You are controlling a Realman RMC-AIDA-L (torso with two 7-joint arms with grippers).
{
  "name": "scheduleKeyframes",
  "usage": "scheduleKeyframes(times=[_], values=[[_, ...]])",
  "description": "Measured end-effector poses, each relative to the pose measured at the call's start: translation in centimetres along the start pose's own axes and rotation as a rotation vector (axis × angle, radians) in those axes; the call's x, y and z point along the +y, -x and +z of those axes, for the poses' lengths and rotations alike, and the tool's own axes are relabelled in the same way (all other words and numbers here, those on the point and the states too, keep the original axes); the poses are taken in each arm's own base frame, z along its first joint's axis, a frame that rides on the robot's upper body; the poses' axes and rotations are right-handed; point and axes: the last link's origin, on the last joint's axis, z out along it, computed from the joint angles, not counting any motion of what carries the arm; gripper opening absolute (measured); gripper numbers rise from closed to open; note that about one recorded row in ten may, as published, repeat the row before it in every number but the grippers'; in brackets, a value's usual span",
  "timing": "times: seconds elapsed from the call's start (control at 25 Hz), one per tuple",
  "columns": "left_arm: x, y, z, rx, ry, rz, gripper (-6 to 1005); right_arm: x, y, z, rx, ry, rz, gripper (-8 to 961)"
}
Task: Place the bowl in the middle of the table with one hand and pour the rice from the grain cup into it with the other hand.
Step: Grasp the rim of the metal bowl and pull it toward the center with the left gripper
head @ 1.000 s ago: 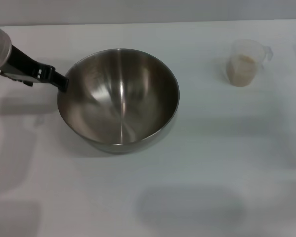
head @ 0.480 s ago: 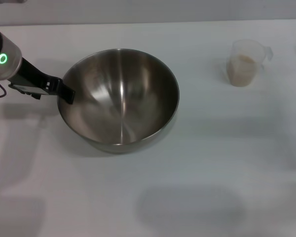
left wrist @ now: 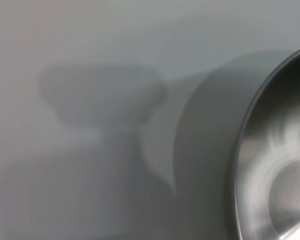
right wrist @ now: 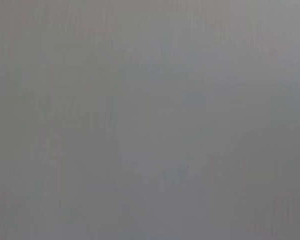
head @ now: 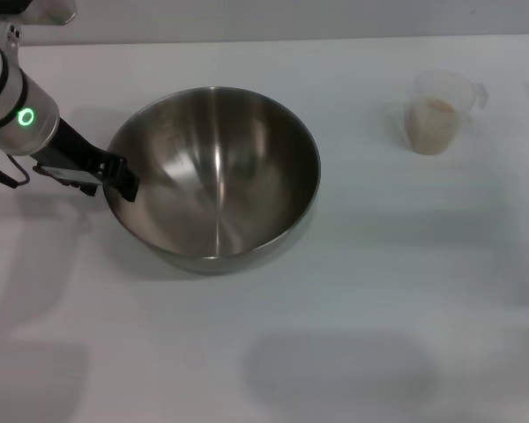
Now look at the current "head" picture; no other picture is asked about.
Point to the clear plastic measuring cup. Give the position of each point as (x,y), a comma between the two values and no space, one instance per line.
(441,90)

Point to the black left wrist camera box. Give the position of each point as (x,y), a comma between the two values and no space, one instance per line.
(66,174)

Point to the stainless steel mixing bowl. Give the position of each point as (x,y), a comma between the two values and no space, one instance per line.
(220,176)

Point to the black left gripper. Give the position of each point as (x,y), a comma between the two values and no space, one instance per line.
(77,154)

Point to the white rice grains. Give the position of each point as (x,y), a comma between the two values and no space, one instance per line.
(432,128)

